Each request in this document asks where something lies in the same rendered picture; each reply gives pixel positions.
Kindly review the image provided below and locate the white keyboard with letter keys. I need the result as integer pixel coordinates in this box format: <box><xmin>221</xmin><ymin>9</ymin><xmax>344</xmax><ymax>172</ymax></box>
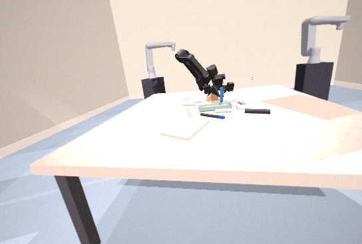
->
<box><xmin>198</xmin><ymin>102</ymin><xmax>232</xmax><ymax>112</ymax></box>

